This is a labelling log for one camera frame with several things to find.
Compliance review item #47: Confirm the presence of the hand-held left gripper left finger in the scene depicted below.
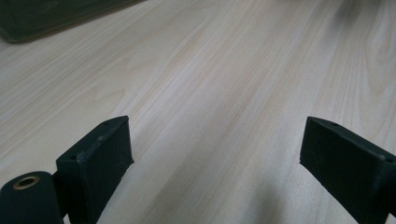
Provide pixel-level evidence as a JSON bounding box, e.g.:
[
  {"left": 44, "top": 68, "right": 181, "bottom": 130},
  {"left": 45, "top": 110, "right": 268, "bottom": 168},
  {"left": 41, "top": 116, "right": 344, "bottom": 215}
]
[{"left": 52, "top": 115, "right": 135, "bottom": 224}]

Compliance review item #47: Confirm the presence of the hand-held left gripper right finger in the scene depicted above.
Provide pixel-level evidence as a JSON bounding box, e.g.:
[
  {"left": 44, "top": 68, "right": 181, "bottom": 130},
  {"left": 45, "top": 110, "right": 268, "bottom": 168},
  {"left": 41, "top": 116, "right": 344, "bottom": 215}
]
[{"left": 299, "top": 116, "right": 396, "bottom": 224}]

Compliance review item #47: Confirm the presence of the orange plush toy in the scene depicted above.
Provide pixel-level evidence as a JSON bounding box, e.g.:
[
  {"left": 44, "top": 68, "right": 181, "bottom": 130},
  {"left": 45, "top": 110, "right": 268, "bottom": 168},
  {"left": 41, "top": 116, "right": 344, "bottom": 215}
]
[{"left": 0, "top": 0, "right": 148, "bottom": 44}]

